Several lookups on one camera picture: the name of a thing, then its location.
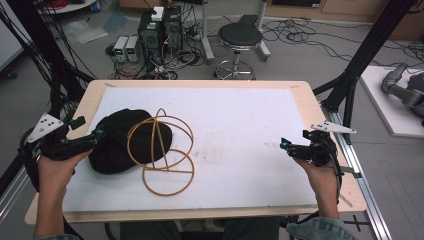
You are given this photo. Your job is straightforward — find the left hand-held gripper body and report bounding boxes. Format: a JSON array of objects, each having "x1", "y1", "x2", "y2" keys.
[{"x1": 26, "y1": 113, "x2": 98, "y2": 162}]

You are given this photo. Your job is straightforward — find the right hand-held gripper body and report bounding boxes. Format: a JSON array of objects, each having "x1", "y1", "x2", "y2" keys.
[{"x1": 286, "y1": 120, "x2": 357, "y2": 168}]

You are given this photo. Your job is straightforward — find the black hat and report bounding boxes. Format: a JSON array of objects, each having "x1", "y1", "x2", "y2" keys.
[{"x1": 87, "y1": 108, "x2": 174, "y2": 175}]

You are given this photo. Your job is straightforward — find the person's right hand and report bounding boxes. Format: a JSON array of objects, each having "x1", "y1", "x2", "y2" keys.
[{"x1": 292, "y1": 157, "x2": 340, "y2": 199}]

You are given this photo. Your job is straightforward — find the person's left hand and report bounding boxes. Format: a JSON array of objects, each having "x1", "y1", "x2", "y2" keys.
[{"x1": 36, "y1": 149, "x2": 93, "y2": 199}]

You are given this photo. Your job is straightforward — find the wooden table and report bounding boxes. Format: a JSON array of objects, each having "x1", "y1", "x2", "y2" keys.
[{"x1": 24, "y1": 79, "x2": 368, "y2": 226}]

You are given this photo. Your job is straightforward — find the white table mat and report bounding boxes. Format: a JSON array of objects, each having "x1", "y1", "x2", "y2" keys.
[{"x1": 62, "y1": 86, "x2": 318, "y2": 214}]

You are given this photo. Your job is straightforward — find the white board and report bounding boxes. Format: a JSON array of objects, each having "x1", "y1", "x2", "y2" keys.
[{"x1": 359, "y1": 65, "x2": 424, "y2": 139}]

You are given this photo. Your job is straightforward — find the grey power supply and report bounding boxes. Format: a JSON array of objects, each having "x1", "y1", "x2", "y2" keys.
[
  {"x1": 112, "y1": 35, "x2": 130, "y2": 63},
  {"x1": 125, "y1": 35, "x2": 142, "y2": 63}
]

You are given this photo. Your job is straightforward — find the clear plastic sheet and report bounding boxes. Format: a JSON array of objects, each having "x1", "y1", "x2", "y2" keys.
[{"x1": 62, "y1": 19, "x2": 109, "y2": 45}]

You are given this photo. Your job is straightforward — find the black computer tower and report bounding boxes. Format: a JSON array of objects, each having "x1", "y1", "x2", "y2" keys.
[
  {"x1": 162, "y1": 5, "x2": 184, "y2": 55},
  {"x1": 137, "y1": 11, "x2": 165, "y2": 65}
]

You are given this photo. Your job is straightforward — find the black round stool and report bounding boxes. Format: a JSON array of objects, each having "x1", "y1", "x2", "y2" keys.
[{"x1": 214, "y1": 22, "x2": 265, "y2": 81}]

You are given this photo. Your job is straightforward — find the person's legs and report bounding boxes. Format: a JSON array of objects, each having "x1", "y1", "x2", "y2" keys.
[{"x1": 119, "y1": 217, "x2": 282, "y2": 240}]

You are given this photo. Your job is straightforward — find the white box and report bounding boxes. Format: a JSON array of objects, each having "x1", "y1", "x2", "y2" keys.
[{"x1": 150, "y1": 6, "x2": 166, "y2": 22}]

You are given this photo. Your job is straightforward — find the white stand legs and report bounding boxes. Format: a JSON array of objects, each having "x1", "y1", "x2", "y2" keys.
[{"x1": 199, "y1": 0, "x2": 272, "y2": 64}]

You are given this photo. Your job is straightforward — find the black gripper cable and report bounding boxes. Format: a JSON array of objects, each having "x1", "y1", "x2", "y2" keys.
[
  {"x1": 318, "y1": 138, "x2": 345, "y2": 203},
  {"x1": 17, "y1": 128, "x2": 42, "y2": 193}
]

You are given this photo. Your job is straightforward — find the aluminium rail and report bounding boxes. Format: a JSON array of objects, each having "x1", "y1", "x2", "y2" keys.
[{"x1": 320, "y1": 105, "x2": 394, "y2": 240}]

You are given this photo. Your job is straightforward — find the orange wire hat stand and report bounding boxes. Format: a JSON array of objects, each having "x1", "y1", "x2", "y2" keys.
[{"x1": 126, "y1": 107, "x2": 196, "y2": 197}]

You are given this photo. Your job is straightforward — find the black frame stand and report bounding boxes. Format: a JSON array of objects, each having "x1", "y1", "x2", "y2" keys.
[
  {"x1": 0, "y1": 0, "x2": 96, "y2": 198},
  {"x1": 312, "y1": 0, "x2": 424, "y2": 145}
]

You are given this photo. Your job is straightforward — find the long black floor cables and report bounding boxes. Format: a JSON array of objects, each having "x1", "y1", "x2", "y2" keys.
[{"x1": 261, "y1": 16, "x2": 424, "y2": 69}]

